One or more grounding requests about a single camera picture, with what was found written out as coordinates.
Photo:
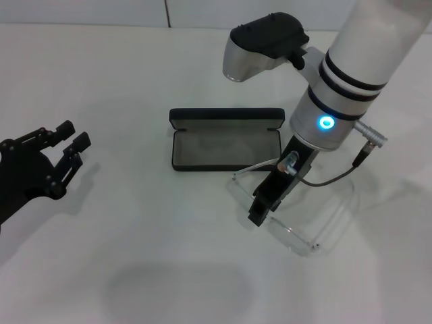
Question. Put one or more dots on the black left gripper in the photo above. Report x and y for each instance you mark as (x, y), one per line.
(20, 172)

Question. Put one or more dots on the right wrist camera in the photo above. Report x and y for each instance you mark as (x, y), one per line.
(266, 37)

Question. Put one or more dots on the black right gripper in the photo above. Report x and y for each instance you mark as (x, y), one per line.
(280, 182)

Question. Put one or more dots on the black glasses case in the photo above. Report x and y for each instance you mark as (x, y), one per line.
(219, 145)

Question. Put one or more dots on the clear plastic glasses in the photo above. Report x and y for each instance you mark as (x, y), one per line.
(293, 236)

